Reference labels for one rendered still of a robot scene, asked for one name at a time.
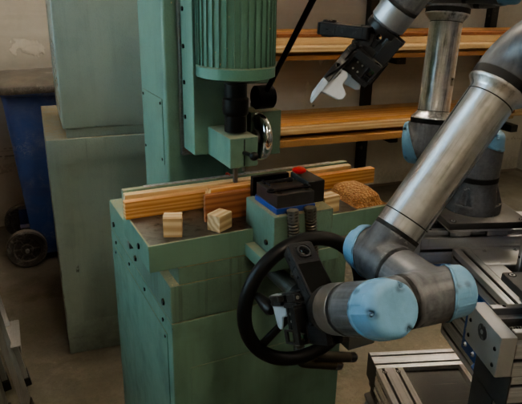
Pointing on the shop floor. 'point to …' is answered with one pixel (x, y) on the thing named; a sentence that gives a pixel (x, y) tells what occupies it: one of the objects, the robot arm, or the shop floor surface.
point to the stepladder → (7, 337)
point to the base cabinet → (203, 353)
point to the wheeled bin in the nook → (28, 162)
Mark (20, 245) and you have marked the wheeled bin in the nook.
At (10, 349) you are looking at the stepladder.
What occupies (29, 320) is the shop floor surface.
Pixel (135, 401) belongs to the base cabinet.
